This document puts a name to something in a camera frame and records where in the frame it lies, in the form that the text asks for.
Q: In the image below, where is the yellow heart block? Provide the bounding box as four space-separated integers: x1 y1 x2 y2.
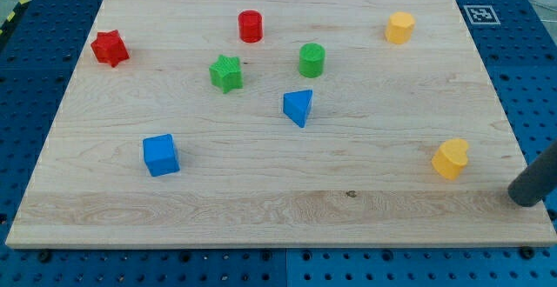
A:
431 138 469 180

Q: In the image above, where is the blue triangle block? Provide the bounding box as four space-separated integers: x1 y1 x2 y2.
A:
283 90 313 128

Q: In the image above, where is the green star block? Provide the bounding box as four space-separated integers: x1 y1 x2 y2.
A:
209 55 243 94

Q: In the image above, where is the green cylinder block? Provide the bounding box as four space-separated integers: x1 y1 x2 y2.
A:
299 43 325 78

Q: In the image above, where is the wooden board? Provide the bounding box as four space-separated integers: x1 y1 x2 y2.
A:
6 0 556 250

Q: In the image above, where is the red cylinder block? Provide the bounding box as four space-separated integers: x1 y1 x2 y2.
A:
238 10 263 43

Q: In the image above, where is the blue cube block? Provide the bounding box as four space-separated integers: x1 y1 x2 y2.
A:
143 134 180 177

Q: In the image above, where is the yellow hexagon block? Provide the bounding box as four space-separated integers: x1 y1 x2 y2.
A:
385 11 416 44

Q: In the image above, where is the red star block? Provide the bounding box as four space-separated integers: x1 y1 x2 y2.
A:
91 30 130 67

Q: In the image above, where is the white fiducial marker tag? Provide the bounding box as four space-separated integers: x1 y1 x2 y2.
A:
463 4 500 25

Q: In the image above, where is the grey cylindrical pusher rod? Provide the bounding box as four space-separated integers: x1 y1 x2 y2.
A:
507 141 556 207

